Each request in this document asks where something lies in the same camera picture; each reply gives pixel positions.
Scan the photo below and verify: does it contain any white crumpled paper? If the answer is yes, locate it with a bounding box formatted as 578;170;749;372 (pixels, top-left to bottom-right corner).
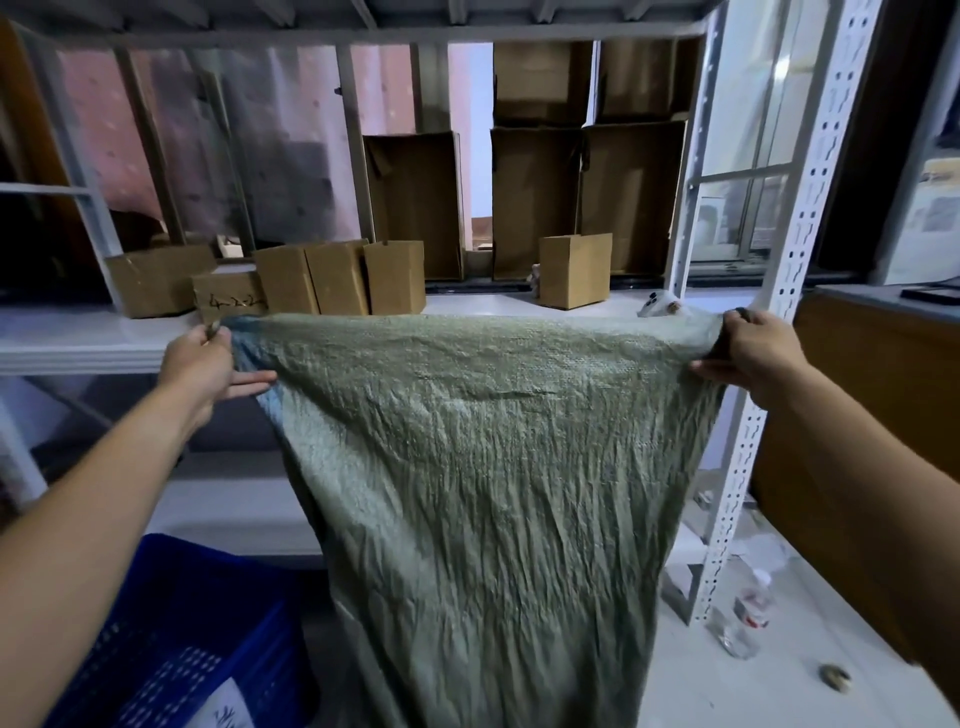
738;536;789;575

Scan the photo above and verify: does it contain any green woven sack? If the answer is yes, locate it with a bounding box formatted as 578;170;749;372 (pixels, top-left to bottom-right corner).
224;311;727;728

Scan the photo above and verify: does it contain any metal framed window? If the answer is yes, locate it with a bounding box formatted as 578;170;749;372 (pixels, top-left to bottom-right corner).
689;0;826;264

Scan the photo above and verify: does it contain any pink dotted curtain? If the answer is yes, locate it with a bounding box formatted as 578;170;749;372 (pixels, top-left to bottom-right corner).
59;44;418;241

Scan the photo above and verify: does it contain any tall small cardboard box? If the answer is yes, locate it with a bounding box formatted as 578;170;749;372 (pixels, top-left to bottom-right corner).
252;244;322;316
303;239;371;317
362;239;427;316

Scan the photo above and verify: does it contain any clear plastic bottle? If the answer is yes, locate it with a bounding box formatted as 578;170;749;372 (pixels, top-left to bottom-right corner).
712;569;778;661

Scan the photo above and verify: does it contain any closed stacked cardboard box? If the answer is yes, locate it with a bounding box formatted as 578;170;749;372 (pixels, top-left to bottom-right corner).
492;41;594;127
597;37;703;121

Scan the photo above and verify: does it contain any cube cardboard box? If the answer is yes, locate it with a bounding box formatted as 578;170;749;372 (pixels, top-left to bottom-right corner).
537;233;613;311

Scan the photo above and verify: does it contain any blue plastic basket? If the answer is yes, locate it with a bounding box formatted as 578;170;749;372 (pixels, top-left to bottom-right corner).
44;533;316;728

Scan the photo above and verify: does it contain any large open cardboard box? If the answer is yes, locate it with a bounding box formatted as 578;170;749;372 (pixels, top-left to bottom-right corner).
491;125;586;283
362;131;466;283
578;119;688;277

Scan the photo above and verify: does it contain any wide cardboard box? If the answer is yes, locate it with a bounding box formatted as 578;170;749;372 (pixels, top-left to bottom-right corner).
104;243;219;320

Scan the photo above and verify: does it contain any person's left hand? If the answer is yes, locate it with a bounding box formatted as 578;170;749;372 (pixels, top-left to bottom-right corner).
157;322;279;433

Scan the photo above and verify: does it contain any person's right hand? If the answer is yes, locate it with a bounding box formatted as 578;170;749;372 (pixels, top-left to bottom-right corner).
689;307;815;410

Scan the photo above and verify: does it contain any person's left forearm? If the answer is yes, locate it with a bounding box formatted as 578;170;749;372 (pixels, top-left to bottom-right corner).
0;389;208;728

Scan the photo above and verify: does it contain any white paper label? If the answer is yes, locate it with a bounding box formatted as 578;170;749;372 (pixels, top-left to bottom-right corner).
191;678;264;728

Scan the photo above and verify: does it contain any white metal shelf rack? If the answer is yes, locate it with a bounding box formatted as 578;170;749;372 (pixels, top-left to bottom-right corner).
0;0;886;628

